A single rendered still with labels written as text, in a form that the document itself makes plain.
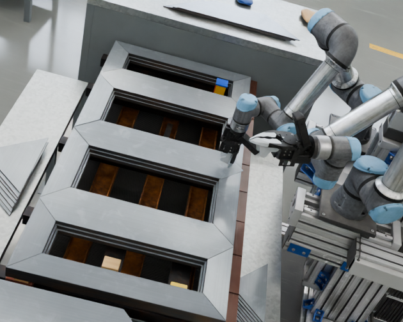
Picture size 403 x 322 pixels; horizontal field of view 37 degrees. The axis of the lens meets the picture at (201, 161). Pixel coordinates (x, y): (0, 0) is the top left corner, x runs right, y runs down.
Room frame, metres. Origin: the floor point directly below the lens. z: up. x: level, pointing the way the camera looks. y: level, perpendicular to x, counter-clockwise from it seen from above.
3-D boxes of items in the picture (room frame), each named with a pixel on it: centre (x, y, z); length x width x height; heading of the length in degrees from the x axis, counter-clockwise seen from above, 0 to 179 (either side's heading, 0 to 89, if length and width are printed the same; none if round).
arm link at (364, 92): (2.26, -0.61, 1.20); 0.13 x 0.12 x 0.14; 42
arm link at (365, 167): (1.76, -0.59, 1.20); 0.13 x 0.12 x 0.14; 23
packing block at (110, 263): (1.34, 0.19, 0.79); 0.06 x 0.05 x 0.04; 94
